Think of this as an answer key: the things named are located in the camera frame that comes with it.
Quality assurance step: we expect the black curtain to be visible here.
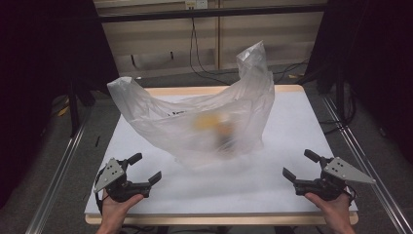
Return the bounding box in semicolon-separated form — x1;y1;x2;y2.
0;0;120;210
305;0;413;165

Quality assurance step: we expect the person's right hand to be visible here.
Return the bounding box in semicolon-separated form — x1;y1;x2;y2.
304;191;353;228

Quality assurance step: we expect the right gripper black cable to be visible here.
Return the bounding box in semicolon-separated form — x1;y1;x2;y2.
342;183;357;206

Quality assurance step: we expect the white power socket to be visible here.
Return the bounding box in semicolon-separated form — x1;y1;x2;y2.
184;0;209;11

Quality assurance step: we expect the black horizontal bar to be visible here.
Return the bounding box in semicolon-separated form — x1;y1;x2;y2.
96;3;328;23

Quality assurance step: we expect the person's left hand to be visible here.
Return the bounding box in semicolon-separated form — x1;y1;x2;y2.
100;189;145;228

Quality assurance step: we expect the aluminium floor rail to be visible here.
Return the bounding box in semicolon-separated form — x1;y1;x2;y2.
320;95;413;234
24;106;94;234

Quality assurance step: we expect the black metal stand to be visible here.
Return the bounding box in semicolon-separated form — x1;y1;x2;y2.
65;72;96;138
296;62;347;122

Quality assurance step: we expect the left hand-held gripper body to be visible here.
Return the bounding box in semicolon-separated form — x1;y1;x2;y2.
93;157;152;204

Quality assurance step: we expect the translucent white plastic bag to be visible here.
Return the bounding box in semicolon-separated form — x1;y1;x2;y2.
106;40;276;171

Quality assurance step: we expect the white table mat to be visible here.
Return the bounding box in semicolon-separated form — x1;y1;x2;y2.
84;92;358;216

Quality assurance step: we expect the yellow floor tape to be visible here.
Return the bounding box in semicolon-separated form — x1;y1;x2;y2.
56;104;71;118

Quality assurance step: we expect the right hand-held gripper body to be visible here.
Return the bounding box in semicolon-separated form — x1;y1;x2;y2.
293;155;377;202

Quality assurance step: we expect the yellow object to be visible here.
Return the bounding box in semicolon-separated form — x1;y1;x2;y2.
192;113;223;132

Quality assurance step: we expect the black floor cable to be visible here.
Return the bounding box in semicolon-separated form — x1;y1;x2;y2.
319;96;357;136

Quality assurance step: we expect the black hanging cable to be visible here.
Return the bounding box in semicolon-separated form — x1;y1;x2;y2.
188;17;232;87

